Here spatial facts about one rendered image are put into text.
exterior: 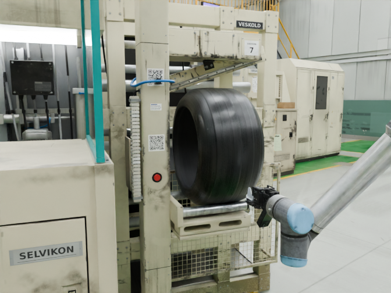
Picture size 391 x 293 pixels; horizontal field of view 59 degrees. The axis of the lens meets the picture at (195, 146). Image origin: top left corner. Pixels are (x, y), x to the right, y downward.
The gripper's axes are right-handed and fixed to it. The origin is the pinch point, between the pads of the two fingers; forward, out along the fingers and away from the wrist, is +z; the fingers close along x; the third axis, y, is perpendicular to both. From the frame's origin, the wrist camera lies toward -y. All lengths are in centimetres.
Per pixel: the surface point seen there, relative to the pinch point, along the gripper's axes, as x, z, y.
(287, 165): -307, 410, -82
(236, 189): 1.6, 8.9, 1.5
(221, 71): -16, 63, 58
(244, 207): -6.8, 16.5, -10.1
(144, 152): 39.6, 24.2, 18.4
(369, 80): -907, 802, 106
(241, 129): 1.3, 5.5, 28.4
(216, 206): 7.6, 17.1, -8.3
